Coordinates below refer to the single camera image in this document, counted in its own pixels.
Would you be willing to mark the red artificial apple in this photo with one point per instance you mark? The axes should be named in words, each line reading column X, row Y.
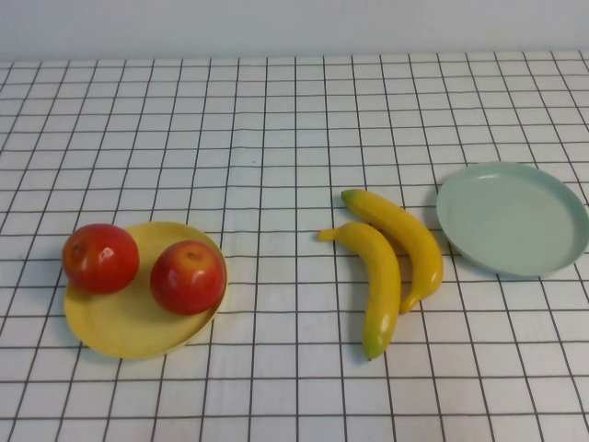
column 188, row 281
column 101, row 262

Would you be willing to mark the yellow round plate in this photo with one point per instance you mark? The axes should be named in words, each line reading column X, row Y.
column 129, row 327

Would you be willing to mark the pale green round plate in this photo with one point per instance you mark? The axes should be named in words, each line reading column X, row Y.
column 511, row 221

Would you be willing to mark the white black-grid tablecloth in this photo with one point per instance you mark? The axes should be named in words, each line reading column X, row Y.
column 276, row 138

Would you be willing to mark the yellow artificial banana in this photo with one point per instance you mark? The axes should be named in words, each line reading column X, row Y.
column 414, row 235
column 382, row 285

